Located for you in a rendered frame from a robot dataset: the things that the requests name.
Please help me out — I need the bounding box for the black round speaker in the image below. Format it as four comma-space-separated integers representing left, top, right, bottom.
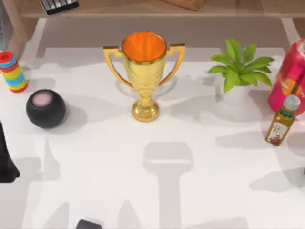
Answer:
25, 89, 67, 130

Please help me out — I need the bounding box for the yellow oil bottle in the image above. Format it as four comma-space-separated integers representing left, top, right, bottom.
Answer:
264, 94, 301, 146

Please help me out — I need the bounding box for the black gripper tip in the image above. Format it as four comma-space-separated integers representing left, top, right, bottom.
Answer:
0, 121, 21, 184

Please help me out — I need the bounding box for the dark grey rounded object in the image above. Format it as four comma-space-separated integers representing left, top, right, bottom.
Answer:
75, 219, 101, 229

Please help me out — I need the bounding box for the black keyboard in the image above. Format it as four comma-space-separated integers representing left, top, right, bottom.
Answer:
39, 0, 80, 16

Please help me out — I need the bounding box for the stack of coloured rings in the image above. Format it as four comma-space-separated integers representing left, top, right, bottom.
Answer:
0, 50, 28, 94

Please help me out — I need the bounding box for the pink and orange can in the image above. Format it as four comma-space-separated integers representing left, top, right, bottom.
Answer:
267, 38, 305, 113

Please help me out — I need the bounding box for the green plant in white pot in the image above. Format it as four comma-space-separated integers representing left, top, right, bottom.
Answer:
207, 37, 275, 106

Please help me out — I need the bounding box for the wooden shelf unit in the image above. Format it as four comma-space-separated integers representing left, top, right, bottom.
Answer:
0, 0, 305, 62

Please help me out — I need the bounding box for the gold trophy cup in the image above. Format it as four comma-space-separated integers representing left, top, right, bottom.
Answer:
102, 32, 186, 124

